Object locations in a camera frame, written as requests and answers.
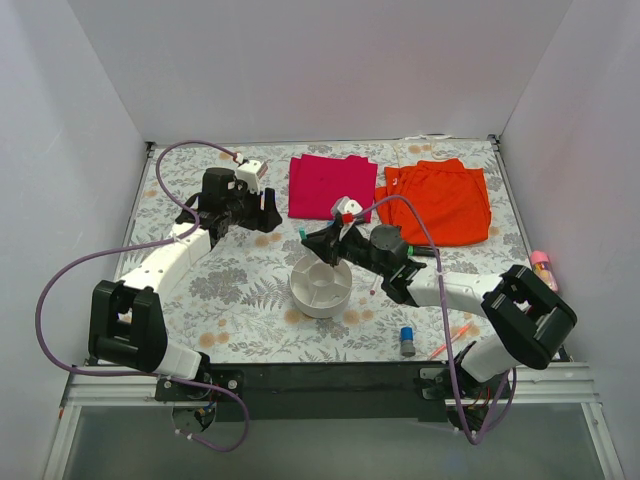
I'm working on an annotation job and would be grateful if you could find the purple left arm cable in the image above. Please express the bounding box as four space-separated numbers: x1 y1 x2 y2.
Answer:
34 139 251 453

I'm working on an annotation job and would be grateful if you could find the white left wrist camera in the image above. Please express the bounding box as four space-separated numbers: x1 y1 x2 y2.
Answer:
235 160 268 194

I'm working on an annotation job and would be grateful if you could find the floral patterned table mat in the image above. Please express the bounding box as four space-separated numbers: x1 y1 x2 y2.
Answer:
99 140 559 364

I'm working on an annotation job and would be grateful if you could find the magenta folded cloth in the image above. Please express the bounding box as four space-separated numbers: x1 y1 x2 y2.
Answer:
288 154 378 220

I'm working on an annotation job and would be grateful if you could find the aluminium table frame rail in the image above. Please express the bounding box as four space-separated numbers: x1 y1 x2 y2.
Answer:
42 140 626 480

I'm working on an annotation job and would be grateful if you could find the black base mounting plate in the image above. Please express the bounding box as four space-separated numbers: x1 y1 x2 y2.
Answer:
154 359 516 422

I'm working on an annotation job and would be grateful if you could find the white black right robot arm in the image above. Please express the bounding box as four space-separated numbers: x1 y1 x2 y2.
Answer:
328 223 577 398

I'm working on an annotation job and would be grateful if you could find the white cord at back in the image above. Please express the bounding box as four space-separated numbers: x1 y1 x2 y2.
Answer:
392 132 454 166

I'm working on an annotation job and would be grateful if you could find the orange thin pen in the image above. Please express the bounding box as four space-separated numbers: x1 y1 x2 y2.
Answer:
429 322 473 360

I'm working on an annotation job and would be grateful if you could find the pink cap marker bottle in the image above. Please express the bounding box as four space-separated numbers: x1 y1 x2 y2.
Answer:
530 250 559 293

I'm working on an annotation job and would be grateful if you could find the white round divided organizer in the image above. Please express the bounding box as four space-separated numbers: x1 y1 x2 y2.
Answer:
289 255 353 319

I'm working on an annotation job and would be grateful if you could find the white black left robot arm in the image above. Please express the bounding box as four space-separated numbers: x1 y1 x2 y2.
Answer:
88 161 282 400

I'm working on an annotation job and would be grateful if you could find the blue cap grey glue stick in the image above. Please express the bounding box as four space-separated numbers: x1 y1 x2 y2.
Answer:
400 326 416 357

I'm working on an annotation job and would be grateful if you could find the green cap black highlighter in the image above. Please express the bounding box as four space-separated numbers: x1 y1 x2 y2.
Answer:
407 245 438 258

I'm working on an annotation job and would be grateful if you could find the orange folded cloth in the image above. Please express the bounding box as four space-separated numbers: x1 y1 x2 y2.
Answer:
374 158 492 247

